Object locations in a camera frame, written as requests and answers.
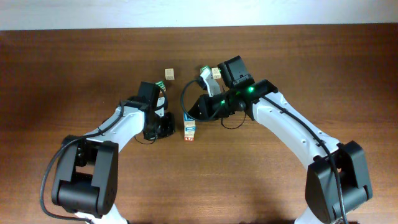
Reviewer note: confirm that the plain E wooden block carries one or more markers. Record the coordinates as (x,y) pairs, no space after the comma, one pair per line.
(169,74)

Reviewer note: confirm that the plain butterfly wooden block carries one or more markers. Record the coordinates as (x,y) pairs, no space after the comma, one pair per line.
(216,73)

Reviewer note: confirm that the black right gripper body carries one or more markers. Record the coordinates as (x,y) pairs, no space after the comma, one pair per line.
(216,106)

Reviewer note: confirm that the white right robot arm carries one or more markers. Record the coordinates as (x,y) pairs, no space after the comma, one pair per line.
(337,181)

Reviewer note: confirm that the red U wooden block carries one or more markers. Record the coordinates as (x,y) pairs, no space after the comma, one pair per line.
(186,138)

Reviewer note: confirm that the green A wooden block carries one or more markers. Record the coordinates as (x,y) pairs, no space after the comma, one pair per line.
(190,128)

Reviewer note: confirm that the sailboat yellow I block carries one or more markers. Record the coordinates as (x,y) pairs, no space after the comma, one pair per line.
(189,134)

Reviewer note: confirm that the green N wooden block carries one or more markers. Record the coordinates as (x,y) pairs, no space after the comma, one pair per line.
(206,67)

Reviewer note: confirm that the number 2 blue block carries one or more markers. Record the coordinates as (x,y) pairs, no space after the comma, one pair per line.
(189,123)

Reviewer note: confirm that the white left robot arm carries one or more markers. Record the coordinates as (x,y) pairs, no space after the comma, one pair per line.
(86,177)

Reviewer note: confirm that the green B wooden block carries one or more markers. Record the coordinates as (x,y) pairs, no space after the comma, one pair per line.
(161,84)

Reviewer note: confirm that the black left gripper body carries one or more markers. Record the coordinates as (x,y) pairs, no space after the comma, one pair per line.
(161,126)

